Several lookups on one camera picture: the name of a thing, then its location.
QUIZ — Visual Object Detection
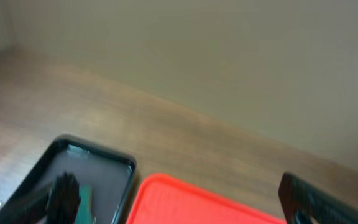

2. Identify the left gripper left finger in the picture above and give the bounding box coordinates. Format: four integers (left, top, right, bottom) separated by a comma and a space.
0, 172, 81, 224

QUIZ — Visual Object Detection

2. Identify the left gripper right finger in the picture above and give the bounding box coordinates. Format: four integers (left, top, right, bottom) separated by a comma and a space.
278, 172, 358, 224

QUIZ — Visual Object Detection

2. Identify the green yellow sponge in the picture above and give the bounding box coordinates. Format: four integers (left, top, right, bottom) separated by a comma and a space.
74, 185, 95, 224

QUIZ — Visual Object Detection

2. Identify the red plastic tray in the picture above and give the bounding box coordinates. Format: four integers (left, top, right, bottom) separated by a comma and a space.
126, 174, 286, 224

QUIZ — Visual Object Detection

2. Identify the black water tray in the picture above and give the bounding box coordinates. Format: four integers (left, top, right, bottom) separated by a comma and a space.
6, 134, 136, 224

